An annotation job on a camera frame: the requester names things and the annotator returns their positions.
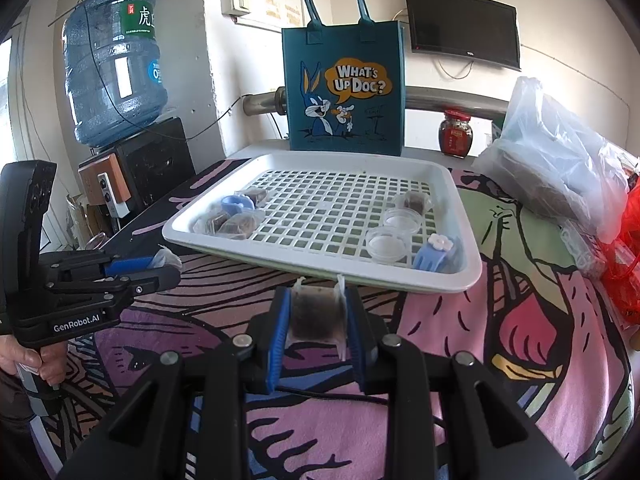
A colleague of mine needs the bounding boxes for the television cable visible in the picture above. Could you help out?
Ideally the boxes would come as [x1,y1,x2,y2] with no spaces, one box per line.
[437,57,476,81]

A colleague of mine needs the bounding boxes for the person's left hand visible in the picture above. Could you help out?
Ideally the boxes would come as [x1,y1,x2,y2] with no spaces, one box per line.
[0,335,66,389]

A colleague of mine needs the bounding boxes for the thin wall wire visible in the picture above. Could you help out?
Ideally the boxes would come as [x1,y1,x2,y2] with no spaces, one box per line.
[187,92,253,138]

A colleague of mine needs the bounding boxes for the clear plastic bag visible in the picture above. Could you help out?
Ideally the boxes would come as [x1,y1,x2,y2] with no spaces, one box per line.
[472,76,631,246]

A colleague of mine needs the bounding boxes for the blue fork with flower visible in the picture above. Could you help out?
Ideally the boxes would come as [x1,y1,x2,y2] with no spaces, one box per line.
[412,233,463,273]

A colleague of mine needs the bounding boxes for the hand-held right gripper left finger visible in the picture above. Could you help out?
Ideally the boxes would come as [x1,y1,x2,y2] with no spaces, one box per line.
[107,287,293,480]

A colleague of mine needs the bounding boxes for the blue ring cup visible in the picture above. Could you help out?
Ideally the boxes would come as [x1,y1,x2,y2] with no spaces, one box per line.
[220,195,257,212]

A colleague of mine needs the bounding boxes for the blue water jug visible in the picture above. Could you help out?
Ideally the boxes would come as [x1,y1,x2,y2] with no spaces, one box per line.
[62,0,168,148]

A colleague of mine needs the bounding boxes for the black water dispenser cabinet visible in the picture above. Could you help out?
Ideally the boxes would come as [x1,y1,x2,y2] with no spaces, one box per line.
[77,116,197,233]

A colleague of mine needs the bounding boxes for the black cable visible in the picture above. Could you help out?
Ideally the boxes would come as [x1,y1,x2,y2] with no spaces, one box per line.
[275,385,391,408]

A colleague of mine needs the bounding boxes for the crumpled clear plastic wrap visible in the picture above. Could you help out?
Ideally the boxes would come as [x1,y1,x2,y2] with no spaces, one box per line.
[560,220,608,277]

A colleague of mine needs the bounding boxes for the printed blanket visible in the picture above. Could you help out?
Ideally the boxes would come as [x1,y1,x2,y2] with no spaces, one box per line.
[30,157,636,480]

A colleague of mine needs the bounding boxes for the red sauce jar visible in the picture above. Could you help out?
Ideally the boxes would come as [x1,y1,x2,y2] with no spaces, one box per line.
[438,108,474,159]

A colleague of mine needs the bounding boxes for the grey metal rail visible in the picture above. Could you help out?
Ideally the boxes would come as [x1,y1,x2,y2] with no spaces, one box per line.
[243,86,508,121]

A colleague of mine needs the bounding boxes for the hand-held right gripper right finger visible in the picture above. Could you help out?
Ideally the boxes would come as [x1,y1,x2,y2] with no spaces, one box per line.
[345,290,531,480]

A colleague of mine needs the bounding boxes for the brown snack packet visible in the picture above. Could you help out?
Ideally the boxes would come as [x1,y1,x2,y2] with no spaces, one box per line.
[192,210,231,235]
[217,211,266,240]
[291,275,348,363]
[240,186,268,208]
[150,245,183,269]

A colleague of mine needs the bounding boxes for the clear round plastic container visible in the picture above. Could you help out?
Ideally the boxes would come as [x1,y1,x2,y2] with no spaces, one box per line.
[382,208,423,235]
[365,226,407,263]

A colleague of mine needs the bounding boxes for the teal cartoon rabbit tote bag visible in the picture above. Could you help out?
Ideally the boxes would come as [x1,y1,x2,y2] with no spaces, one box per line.
[281,0,405,157]

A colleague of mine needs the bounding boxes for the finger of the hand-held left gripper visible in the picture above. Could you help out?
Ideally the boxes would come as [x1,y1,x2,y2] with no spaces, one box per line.
[42,251,157,278]
[47,265,182,299]

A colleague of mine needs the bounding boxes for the red mesh bag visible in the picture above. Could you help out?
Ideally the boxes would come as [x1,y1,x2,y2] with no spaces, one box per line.
[600,200,640,333]

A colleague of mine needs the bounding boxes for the black wall television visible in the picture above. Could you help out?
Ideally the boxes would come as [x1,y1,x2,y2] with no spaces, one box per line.
[404,0,522,72]

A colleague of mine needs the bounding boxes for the brown jelly cup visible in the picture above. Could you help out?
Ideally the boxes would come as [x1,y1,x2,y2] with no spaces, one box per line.
[395,191,433,213]

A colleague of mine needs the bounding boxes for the white plastic grid tray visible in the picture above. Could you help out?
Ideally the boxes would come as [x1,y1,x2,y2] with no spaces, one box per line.
[161,152,483,295]

